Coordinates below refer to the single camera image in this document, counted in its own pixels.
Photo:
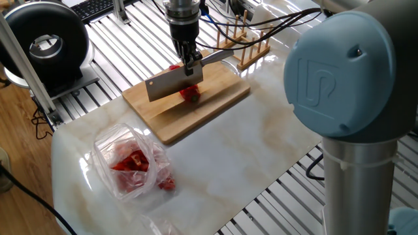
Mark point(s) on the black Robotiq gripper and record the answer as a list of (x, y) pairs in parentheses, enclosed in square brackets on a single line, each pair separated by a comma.
[(184, 32)]

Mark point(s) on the steel cleaver knife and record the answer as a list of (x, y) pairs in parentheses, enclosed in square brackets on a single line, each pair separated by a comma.
[(170, 85)]

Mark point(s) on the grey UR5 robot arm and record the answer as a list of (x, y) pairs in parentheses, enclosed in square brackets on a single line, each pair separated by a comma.
[(343, 81)]

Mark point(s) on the cut red pepper tip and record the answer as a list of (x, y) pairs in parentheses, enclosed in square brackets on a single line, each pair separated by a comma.
[(174, 67)]

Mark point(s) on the red bell pepper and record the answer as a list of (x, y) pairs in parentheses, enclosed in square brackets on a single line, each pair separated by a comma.
[(191, 94)]

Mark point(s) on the bamboo cutting board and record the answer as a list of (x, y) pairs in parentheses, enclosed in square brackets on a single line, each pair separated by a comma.
[(183, 117)]

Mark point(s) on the wooden peg rack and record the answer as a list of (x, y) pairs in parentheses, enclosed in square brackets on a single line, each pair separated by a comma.
[(253, 60)]

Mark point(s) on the dark device block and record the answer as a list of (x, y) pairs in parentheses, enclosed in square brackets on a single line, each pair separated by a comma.
[(241, 5)]

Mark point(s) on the marble pattern table mat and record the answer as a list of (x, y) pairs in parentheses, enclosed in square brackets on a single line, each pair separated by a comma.
[(228, 147)]

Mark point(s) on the black computer keyboard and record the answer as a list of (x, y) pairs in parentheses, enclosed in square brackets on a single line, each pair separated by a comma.
[(91, 8)]

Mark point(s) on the chopped red pepper pieces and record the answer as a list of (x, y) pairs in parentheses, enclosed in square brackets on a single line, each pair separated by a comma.
[(134, 160)]

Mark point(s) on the clear plastic bag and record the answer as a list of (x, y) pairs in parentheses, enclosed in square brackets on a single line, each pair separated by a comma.
[(163, 226), (107, 143)]

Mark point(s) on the beige shoe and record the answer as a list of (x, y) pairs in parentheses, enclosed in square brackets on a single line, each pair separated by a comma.
[(5, 169)]

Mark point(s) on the short aluminium post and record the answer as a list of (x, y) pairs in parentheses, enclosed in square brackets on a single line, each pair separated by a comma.
[(120, 11)]

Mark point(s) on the slanted aluminium frame post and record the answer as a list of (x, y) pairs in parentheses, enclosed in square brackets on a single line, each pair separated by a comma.
[(29, 75)]

